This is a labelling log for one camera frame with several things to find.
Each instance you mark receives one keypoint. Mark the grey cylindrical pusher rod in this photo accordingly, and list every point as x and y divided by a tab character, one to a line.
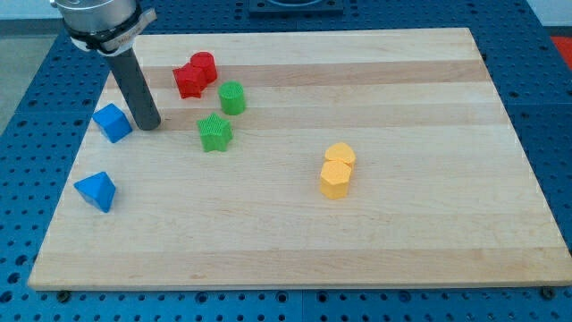
133	86

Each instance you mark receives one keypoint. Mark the white clamp band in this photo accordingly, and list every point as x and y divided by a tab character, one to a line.
116	40

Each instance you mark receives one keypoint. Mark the blue cube block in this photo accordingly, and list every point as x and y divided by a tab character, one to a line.
112	122

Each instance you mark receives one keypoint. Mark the red star block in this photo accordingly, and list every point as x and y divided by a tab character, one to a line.
190	80

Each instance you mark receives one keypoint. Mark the red cylinder block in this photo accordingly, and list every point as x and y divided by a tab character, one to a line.
206	62

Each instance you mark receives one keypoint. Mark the green cylinder block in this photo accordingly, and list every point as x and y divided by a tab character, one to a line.
232	99

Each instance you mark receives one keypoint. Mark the green star block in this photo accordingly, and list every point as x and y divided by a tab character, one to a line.
215	133

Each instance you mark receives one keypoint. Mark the blue triangular prism block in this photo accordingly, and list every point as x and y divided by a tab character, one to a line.
98	190

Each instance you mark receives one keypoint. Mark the yellow heart block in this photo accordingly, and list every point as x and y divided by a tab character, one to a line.
342	152

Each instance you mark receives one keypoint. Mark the yellow hexagon block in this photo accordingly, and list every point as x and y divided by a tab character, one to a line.
334	179

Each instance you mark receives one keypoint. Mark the wooden cutting board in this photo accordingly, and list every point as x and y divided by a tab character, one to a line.
441	194

